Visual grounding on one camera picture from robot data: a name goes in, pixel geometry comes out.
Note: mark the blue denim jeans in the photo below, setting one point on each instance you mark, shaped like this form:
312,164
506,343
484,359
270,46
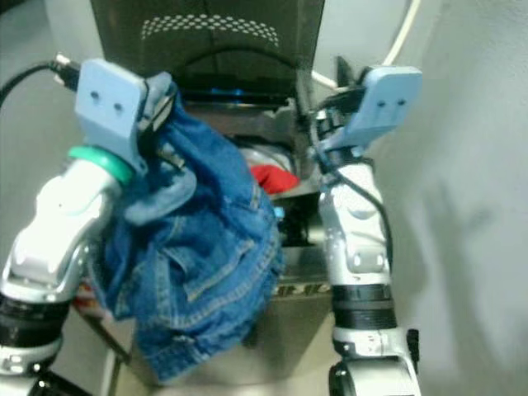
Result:
198,264

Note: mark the light blue right wrist camera mount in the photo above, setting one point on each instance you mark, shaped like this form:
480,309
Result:
388,103

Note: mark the light blue left wrist camera mount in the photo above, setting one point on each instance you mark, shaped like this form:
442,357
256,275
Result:
111,107

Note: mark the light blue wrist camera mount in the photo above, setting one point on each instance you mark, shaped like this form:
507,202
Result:
388,103
111,107

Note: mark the dark tinted washer lid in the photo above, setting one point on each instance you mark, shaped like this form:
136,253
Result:
206,58

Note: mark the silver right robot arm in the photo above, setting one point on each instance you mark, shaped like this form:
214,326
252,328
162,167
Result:
359,231

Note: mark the red garment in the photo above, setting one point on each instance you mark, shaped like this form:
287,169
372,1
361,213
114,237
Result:
272,179

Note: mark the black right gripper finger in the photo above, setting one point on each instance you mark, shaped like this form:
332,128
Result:
345,76
308,95

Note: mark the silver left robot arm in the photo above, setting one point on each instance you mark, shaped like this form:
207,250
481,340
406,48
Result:
58,231

